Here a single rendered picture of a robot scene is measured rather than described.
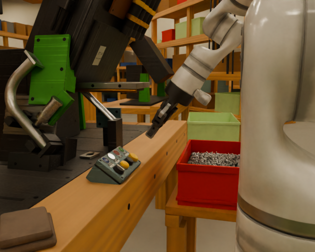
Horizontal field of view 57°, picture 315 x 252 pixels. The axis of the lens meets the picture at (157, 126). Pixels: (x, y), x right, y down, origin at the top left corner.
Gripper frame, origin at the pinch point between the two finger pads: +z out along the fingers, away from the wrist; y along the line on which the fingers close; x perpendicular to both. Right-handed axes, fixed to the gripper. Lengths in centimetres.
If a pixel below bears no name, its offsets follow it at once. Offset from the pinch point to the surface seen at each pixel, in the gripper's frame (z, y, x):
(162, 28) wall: -17, -885, -263
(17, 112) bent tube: 18.4, 4.0, -34.0
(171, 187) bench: 45, -79, 19
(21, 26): 149, -498, -422
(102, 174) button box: 12.1, 12.8, -2.4
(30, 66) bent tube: 6.7, 0.1, -39.5
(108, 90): 2.3, -13.7, -20.6
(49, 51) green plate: 0.7, -3.9, -38.9
